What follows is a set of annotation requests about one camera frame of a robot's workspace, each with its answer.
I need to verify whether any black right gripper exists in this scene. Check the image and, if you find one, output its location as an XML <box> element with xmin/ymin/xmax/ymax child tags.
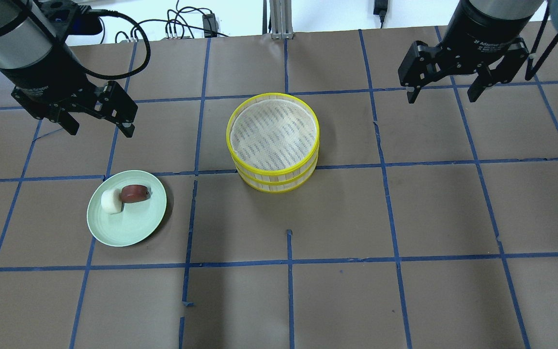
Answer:
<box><xmin>398</xmin><ymin>33</ymin><xmax>529</xmax><ymax>104</ymax></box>

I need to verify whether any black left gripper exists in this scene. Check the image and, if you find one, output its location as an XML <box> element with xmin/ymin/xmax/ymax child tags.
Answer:
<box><xmin>11</xmin><ymin>61</ymin><xmax>138</xmax><ymax>138</ymax></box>

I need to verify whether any brown bun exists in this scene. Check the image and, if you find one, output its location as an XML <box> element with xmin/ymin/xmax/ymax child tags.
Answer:
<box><xmin>118</xmin><ymin>185</ymin><xmax>151</xmax><ymax>204</ymax></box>

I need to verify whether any white steamed bun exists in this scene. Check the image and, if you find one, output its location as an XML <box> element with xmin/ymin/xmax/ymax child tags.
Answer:
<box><xmin>100</xmin><ymin>188</ymin><xmax>123</xmax><ymax>214</ymax></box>

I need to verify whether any yellow top steamer layer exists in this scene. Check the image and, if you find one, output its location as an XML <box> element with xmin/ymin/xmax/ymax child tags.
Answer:
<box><xmin>225</xmin><ymin>93</ymin><xmax>321</xmax><ymax>176</ymax></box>

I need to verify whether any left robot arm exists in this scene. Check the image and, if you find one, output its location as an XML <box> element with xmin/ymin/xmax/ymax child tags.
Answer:
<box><xmin>0</xmin><ymin>0</ymin><xmax>151</xmax><ymax>138</ymax></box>

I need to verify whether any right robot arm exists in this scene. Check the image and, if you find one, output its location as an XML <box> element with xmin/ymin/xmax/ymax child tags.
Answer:
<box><xmin>397</xmin><ymin>0</ymin><xmax>558</xmax><ymax>104</ymax></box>

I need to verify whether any black power adapter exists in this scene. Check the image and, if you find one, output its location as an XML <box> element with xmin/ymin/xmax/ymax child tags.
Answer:
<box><xmin>372</xmin><ymin>0</ymin><xmax>389</xmax><ymax>27</ymax></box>

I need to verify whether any light green plate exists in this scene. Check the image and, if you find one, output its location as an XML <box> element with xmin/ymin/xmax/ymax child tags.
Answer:
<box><xmin>86</xmin><ymin>170</ymin><xmax>168</xmax><ymax>247</ymax></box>

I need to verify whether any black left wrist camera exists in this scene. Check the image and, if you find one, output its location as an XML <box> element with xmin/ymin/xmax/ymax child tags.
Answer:
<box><xmin>38</xmin><ymin>0</ymin><xmax>103</xmax><ymax>40</ymax></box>

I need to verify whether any black cables bundle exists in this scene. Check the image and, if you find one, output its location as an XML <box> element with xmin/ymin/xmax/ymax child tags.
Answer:
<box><xmin>85</xmin><ymin>0</ymin><xmax>231</xmax><ymax>80</ymax></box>

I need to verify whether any aluminium frame post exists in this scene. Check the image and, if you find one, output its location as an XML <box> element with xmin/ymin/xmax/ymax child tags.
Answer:
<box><xmin>268</xmin><ymin>0</ymin><xmax>295</xmax><ymax>40</ymax></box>

